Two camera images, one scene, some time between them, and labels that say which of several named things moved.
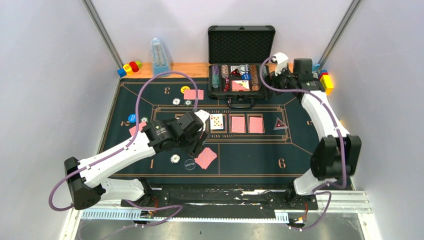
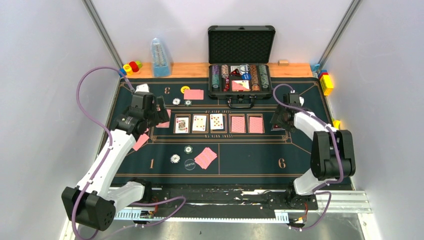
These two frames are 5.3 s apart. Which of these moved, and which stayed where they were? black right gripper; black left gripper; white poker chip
Moved: black right gripper; black left gripper
Stayed: white poker chip
